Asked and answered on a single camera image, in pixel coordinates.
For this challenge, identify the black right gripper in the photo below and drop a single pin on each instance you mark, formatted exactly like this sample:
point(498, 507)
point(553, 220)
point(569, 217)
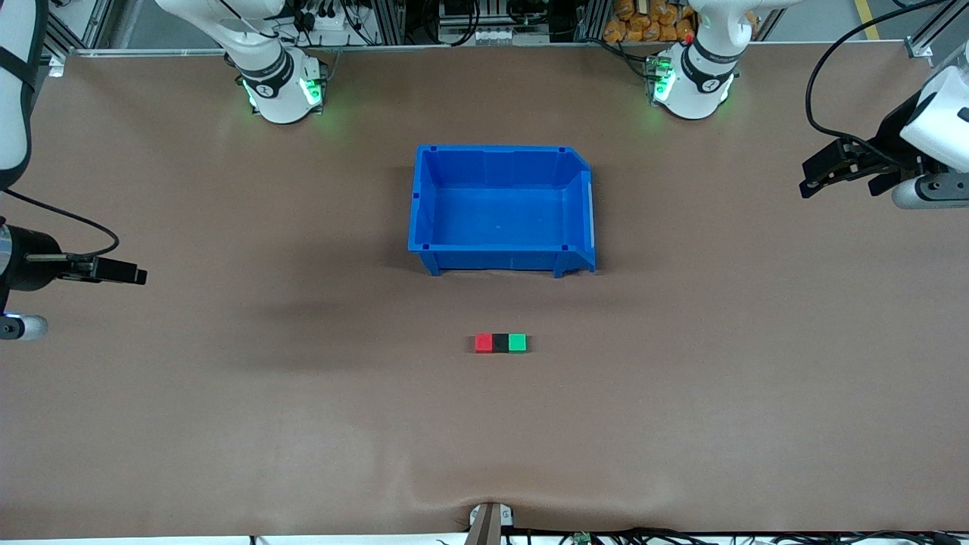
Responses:
point(30, 258)

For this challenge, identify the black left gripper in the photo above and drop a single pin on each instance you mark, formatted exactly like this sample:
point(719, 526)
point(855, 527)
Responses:
point(890, 137)

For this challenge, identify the red cube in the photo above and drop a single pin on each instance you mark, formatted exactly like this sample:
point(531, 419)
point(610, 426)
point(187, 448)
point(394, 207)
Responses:
point(484, 344)

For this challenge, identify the green cube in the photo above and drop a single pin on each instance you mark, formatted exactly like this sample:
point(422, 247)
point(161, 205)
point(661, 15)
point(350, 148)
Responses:
point(518, 344)

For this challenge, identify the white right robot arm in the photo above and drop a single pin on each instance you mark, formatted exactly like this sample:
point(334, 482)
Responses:
point(261, 76)

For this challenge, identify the black cube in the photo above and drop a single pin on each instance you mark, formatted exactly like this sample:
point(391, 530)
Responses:
point(501, 344)

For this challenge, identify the orange bag pile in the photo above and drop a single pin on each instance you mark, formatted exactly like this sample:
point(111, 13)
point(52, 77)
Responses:
point(636, 19)

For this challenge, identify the white power strip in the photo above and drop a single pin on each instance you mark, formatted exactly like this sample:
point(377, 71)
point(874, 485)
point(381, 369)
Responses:
point(337, 23)

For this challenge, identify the blue plastic storage bin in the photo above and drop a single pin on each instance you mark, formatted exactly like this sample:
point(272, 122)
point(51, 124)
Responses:
point(500, 212)

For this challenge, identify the metal table clamp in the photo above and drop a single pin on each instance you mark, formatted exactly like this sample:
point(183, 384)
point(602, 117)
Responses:
point(488, 526)

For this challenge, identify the aluminium frame profile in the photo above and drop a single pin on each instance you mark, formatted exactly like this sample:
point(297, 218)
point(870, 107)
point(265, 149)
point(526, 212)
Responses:
point(57, 30)
point(937, 23)

